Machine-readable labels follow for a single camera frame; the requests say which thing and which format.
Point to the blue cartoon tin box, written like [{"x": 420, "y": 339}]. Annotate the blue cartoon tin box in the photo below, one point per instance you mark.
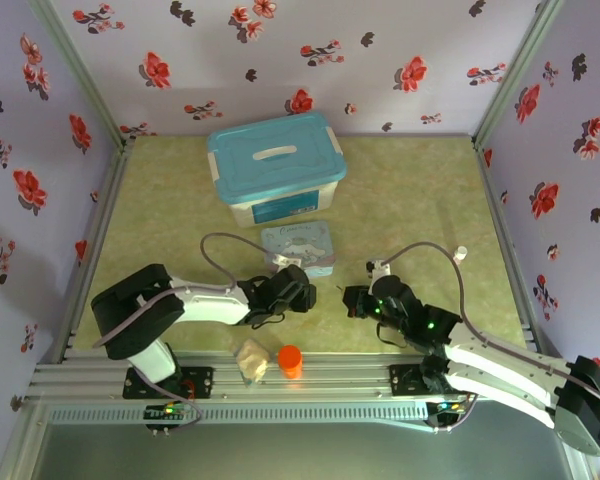
[{"x": 312, "y": 242}]

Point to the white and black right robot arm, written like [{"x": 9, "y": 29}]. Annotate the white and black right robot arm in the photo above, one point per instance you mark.
[{"x": 500, "y": 372}]

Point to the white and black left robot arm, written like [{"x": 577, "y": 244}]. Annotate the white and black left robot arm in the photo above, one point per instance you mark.
[{"x": 210, "y": 305}]

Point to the orange plastic cup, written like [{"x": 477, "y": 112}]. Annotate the orange plastic cup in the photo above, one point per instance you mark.
[{"x": 290, "y": 360}]

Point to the crumpled clear plastic bag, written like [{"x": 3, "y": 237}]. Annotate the crumpled clear plastic bag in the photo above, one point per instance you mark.
[{"x": 252, "y": 360}]

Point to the small white bottle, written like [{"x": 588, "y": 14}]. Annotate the small white bottle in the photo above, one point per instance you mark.
[{"x": 460, "y": 254}]

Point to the storage box with blue lid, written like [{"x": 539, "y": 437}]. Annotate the storage box with blue lid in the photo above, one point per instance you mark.
[{"x": 275, "y": 160}]

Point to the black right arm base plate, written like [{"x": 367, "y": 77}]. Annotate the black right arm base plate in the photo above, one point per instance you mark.
[{"x": 405, "y": 380}]

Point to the aluminium front frame rail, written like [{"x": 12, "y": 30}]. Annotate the aluminium front frame rail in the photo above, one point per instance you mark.
[{"x": 330, "y": 387}]

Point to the aluminium side frame rail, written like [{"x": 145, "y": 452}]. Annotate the aluminium side frame rail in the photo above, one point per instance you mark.
[
  {"x": 507, "y": 250},
  {"x": 92, "y": 260}
]

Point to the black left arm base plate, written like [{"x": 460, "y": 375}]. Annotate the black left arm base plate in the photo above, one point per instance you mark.
[{"x": 200, "y": 382}]

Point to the aluminium corner post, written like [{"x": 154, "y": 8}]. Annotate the aluminium corner post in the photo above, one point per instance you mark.
[
  {"x": 77, "y": 70},
  {"x": 520, "y": 70}
]

